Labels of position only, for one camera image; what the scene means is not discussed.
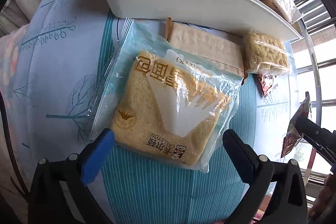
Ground wafer bar clear wrapper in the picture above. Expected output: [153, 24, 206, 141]
[165, 18, 247, 83]

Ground green snack packet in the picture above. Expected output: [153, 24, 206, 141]
[280, 91, 312, 159]

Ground pastel blanket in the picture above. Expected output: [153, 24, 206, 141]
[1, 25, 29, 191]

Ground red white cookie pack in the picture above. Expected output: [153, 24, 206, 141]
[257, 75, 278, 98]

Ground sliced bread blue bag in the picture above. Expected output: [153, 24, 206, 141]
[89, 20, 243, 173]

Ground puffed rice cake pack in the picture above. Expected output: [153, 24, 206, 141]
[243, 32, 290, 76]

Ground light blue tree tablecloth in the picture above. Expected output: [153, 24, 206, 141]
[10, 0, 123, 179]

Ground metal window bars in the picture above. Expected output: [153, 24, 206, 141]
[275, 0, 336, 188]

